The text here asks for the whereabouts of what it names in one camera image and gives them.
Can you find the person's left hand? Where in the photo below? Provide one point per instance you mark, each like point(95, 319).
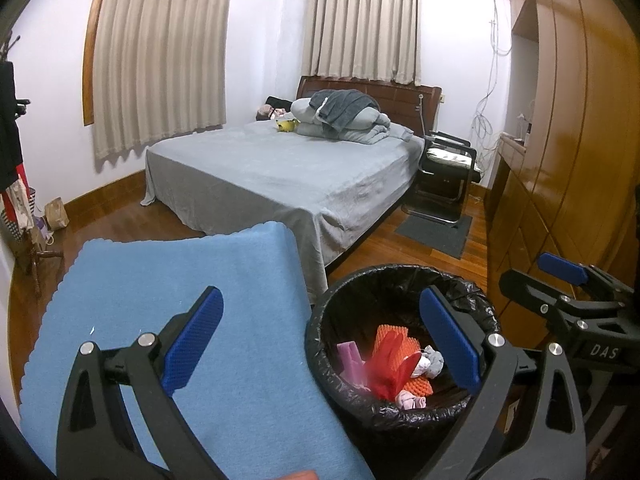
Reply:
point(300, 476)

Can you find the wooden wardrobe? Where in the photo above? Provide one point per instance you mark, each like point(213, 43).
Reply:
point(575, 110)

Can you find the bed with grey sheet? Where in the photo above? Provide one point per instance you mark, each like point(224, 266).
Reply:
point(250, 175)

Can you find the wooden coat rack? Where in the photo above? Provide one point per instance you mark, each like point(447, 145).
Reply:
point(37, 260)

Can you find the wooden headboard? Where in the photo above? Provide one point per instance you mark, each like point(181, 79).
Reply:
point(400, 97)

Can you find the red plastic bag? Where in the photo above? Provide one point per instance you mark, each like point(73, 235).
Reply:
point(390, 380)

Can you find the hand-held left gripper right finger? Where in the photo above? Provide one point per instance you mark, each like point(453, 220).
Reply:
point(450, 340)

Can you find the brown paper bag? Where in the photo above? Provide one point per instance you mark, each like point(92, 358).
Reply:
point(56, 214)

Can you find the black lined trash bin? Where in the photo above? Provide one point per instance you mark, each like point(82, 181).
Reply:
point(380, 285)

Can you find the orange foam net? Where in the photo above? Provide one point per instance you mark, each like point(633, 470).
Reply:
point(395, 340)

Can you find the floral cloth bag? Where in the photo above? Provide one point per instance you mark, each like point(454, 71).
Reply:
point(17, 205)

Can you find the black coat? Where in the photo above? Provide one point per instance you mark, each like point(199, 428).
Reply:
point(7, 125)

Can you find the white tissue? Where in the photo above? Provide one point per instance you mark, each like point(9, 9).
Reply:
point(431, 360)

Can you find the white and purple bag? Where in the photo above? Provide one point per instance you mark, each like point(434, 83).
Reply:
point(41, 232)

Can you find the grey floor mat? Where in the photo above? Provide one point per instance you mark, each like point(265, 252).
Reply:
point(435, 237)

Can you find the yellow plush toy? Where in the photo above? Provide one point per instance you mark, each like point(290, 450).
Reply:
point(286, 126)

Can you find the wooden window frame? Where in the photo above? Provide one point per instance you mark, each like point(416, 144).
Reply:
point(89, 60)

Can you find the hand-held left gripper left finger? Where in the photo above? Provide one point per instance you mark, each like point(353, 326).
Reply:
point(192, 340)

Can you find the blue table mat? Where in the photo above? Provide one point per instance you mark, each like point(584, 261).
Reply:
point(200, 260)

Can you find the black and pink plush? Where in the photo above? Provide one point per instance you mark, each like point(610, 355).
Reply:
point(270, 105)

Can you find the folded grey duvet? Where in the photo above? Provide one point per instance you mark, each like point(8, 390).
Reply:
point(360, 127)

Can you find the polka dot bag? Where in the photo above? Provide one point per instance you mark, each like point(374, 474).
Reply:
point(31, 202)

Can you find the wide beige curtain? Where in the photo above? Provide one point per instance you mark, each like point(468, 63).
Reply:
point(160, 60)

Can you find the black metal chair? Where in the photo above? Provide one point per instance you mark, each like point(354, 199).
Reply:
point(435, 190)

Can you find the narrow beige curtain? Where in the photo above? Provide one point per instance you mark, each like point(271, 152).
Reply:
point(360, 30)

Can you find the dark grey towel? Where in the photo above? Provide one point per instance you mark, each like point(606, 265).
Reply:
point(345, 102)

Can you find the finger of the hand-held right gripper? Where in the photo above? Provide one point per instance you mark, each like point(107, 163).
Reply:
point(562, 267)
point(525, 287)

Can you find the red garment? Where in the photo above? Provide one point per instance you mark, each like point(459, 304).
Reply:
point(6, 205)

